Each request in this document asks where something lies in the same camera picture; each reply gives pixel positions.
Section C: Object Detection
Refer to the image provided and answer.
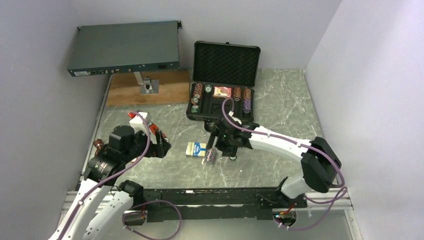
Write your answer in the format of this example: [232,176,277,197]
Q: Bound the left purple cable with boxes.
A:
[56,111,152,240]

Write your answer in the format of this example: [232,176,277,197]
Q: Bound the black poker set case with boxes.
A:
[186,41,261,132]

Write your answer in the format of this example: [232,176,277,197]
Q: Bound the green chip in case top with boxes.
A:
[204,84,213,93]

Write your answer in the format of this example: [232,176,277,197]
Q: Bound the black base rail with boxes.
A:
[136,186,308,223]

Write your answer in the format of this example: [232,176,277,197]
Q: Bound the wooden board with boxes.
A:
[106,70,190,107]

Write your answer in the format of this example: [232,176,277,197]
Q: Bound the brown chip stack right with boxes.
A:
[243,88,252,101]

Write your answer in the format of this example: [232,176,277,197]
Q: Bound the dark poker chip stack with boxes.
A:
[203,148,217,165]

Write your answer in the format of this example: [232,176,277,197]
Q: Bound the blue Texas Hold'em card deck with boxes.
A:
[185,142,207,158]

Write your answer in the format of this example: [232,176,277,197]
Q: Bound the purple cable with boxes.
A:
[221,97,348,231]
[56,111,152,240]

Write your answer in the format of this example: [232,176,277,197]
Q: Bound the red-handled adjustable wrench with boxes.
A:
[149,121,168,141]

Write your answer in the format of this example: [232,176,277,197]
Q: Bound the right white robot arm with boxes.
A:
[208,118,342,208]

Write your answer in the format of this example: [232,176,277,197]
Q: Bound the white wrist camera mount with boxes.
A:
[128,112,151,133]

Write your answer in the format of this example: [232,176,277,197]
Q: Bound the copper pipe fitting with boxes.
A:
[92,138,104,156]

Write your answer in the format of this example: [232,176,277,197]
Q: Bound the grey rack-mount network switch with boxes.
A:
[66,20,182,77]

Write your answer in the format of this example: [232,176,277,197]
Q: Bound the red chip stack left column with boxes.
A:
[191,83,203,105]

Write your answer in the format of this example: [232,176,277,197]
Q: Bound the red card deck in case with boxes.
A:
[213,86,232,98]

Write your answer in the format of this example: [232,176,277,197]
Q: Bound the purple poker chip stack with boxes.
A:
[243,98,252,114]

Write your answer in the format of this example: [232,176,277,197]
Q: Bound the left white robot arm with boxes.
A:
[50,124,171,240]

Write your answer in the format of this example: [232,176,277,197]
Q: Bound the green chips in case bottom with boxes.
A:
[190,105,200,113]

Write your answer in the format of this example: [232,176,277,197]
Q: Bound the grey metal stand bracket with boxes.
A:
[134,71,160,95]

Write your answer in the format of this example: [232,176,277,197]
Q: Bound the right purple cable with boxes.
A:
[221,97,348,231]

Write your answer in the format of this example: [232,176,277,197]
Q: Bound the brown chip stack in case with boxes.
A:
[232,87,242,102]

